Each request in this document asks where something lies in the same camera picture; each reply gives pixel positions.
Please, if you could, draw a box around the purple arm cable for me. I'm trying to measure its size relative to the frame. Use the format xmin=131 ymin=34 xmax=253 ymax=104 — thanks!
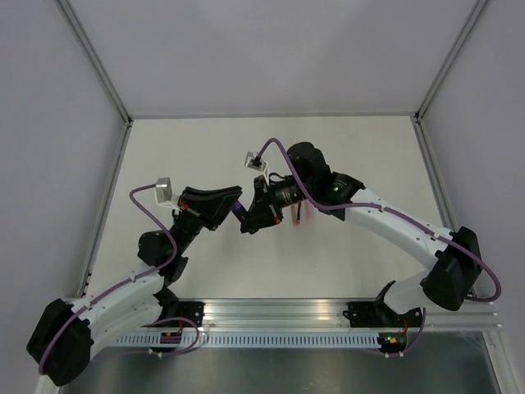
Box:
xmin=260 ymin=138 xmax=504 ymax=305
xmin=39 ymin=185 xmax=180 ymax=377

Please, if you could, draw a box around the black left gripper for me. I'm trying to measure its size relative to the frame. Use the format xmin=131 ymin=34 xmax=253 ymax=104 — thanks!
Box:
xmin=174 ymin=188 xmax=247 ymax=258

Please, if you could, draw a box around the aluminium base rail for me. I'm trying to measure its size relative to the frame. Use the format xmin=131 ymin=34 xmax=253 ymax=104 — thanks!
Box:
xmin=180 ymin=299 xmax=502 ymax=332

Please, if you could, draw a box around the black purple highlighter pen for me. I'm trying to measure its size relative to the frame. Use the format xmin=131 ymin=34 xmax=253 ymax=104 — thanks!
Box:
xmin=238 ymin=208 xmax=248 ymax=222

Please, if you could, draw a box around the aluminium frame post right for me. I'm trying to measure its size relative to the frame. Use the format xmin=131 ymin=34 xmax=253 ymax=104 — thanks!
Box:
xmin=413 ymin=0 xmax=491 ymax=123

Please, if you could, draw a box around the aluminium frame post left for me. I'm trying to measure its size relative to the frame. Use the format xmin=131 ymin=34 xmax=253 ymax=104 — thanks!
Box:
xmin=54 ymin=0 xmax=133 ymax=126

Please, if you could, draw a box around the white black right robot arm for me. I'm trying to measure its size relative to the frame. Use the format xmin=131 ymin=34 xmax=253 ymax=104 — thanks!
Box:
xmin=232 ymin=142 xmax=482 ymax=326

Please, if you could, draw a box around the white slotted cable duct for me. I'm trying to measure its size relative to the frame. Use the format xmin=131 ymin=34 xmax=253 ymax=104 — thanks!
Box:
xmin=115 ymin=332 xmax=381 ymax=349

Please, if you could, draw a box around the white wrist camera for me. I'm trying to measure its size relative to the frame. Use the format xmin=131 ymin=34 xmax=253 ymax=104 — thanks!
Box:
xmin=244 ymin=152 xmax=269 ymax=183
xmin=155 ymin=177 xmax=179 ymax=209

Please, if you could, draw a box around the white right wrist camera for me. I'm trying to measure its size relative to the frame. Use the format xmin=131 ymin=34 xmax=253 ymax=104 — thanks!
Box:
xmin=244 ymin=152 xmax=269 ymax=183

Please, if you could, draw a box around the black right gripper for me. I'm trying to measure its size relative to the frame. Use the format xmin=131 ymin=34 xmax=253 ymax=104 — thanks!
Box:
xmin=240 ymin=172 xmax=314 ymax=230

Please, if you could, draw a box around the aluminium frame post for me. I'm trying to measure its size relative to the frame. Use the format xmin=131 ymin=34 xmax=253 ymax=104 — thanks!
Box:
xmin=54 ymin=0 xmax=133 ymax=126
xmin=413 ymin=0 xmax=491 ymax=123

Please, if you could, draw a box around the orange transparent pen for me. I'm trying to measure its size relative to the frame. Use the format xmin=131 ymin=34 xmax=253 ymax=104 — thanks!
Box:
xmin=290 ymin=205 xmax=298 ymax=226

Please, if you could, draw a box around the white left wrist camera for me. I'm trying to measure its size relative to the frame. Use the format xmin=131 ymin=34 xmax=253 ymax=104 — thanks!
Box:
xmin=155 ymin=177 xmax=179 ymax=209

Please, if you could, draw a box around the small purple block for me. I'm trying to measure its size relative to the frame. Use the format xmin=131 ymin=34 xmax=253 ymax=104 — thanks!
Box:
xmin=231 ymin=201 xmax=244 ymax=213

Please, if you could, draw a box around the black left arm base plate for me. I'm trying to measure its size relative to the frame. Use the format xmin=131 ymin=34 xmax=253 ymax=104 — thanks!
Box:
xmin=159 ymin=301 xmax=205 ymax=328

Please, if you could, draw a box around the red transparent pen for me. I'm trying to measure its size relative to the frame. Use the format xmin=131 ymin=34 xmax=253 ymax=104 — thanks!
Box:
xmin=294 ymin=202 xmax=305 ymax=226

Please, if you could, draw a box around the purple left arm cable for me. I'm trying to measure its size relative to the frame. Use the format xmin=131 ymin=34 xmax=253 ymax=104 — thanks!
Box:
xmin=39 ymin=185 xmax=180 ymax=377

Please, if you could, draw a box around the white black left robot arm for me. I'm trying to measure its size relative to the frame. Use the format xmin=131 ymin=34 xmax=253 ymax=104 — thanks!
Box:
xmin=26 ymin=178 xmax=242 ymax=387

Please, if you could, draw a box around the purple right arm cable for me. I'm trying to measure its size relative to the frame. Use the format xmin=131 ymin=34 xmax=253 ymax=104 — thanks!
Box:
xmin=260 ymin=138 xmax=504 ymax=305

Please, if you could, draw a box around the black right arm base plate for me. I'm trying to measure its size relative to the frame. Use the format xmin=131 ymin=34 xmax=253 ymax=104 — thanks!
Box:
xmin=342 ymin=300 xmax=422 ymax=328

